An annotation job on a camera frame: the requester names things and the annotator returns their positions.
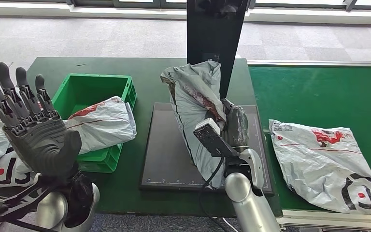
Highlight black left camera cable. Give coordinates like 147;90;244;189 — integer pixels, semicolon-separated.
0;182;61;232

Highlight black right camera cable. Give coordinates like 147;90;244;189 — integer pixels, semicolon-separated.
199;156;225;232

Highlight large grey parcel black logo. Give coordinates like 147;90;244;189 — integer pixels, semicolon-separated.
269;119;371;217

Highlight grey parcel bag red print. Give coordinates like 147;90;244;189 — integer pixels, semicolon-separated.
64;96;138;155

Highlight green conveyor belt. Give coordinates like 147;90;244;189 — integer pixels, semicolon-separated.
249;65;371;215

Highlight dark window frame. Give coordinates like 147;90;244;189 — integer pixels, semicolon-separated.
0;0;371;12

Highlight white bag black letters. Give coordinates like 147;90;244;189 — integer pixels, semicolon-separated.
0;150;42;189

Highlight black camera cable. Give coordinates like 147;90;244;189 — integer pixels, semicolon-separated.
199;156;225;232
0;182;61;232

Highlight grey parcel dark red print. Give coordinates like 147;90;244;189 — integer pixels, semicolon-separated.
160;60;228;189

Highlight white cable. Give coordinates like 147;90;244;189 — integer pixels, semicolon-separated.
222;217;239;232

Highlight dark green table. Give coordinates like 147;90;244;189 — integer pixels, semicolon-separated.
0;57;284;218

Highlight white window sill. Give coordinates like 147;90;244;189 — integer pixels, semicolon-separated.
0;2;371;26

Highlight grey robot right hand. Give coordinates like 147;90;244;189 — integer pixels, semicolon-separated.
220;97;249;148

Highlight green plastic crate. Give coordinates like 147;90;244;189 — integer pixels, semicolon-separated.
51;72;138;174

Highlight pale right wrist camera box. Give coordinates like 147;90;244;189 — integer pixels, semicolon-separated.
193;117;239;158

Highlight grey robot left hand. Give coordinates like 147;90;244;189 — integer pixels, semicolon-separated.
0;61;83;178

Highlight black inbound scanner machine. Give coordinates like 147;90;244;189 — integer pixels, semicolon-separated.
140;0;275;196

